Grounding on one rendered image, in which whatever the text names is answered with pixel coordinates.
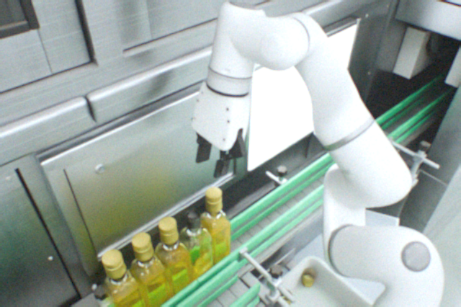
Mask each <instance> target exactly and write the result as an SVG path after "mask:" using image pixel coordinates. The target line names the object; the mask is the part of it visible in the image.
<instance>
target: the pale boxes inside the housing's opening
mask: <svg viewBox="0 0 461 307"><path fill-rule="evenodd" d="M430 34H431V51H432V53H435V54H437V53H438V51H439V46H440V45H441V42H442V39H443V37H444V36H443V35H441V34H439V33H436V32H434V31H431V30H428V29H425V28H423V27H419V26H416V25H409V26H407V29H406V33H405V36H404V38H403V43H402V46H401V48H400V50H399V53H398V57H397V60H396V62H395V67H394V69H393V72H394V73H396V74H399V75H401V76H404V77H406V78H408V79H409V78H411V77H412V76H414V75H416V74H417V73H420V72H421V71H423V70H424V69H425V68H427V66H429V65H431V64H432V63H433V62H434V58H431V57H429V56H428V55H427V53H426V42H427V40H428V39H429V36H430ZM445 82H446V83H448V84H451V85H452V86H455V87H457V88H458V87H459V85H460V82H461V46H460V49H459V51H458V54H457V56H456V59H455V61H454V63H453V65H452V66H451V69H450V71H449V74H448V76H447V79H446V81H445Z"/></svg>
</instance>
